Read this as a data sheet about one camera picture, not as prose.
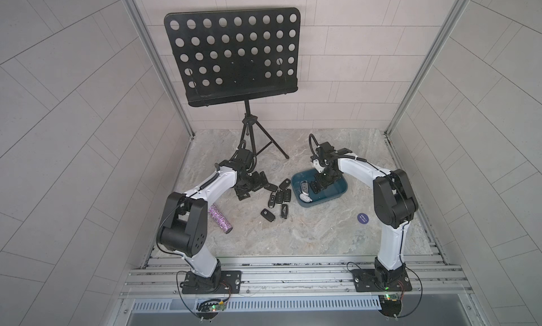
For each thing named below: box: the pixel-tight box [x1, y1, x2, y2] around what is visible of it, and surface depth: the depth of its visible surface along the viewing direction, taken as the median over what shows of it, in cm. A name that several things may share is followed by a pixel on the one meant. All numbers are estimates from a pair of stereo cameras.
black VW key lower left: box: [260, 208, 276, 223], surface depth 88 cm
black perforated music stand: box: [164, 7, 302, 160], surface depth 63 cm
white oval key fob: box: [299, 193, 314, 203], surface depth 93 cm
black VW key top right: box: [278, 177, 291, 191], surface depth 97 cm
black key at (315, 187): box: [309, 180, 324, 195], surface depth 95 cm
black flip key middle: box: [275, 190, 285, 204], surface depth 93 cm
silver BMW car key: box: [299, 179, 310, 195], surface depth 96 cm
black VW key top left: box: [263, 183, 279, 192], surface depth 96 cm
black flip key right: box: [283, 188, 292, 203], surface depth 93 cm
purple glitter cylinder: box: [208, 204, 233, 235], surface depth 84 cm
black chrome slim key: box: [268, 191, 277, 209], surface depth 91 cm
